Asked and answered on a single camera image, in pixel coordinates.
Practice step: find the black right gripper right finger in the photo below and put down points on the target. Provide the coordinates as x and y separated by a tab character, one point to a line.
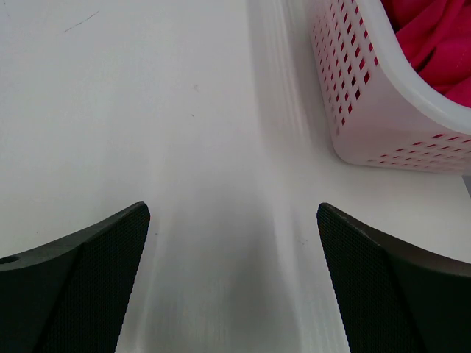
394	296

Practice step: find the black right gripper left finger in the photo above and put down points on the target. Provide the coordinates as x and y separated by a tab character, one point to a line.
72	294

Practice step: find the white perforated plastic basket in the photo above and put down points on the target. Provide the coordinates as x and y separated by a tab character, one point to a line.
379	111

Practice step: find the magenta pink t-shirt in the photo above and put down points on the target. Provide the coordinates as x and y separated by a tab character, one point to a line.
435	39

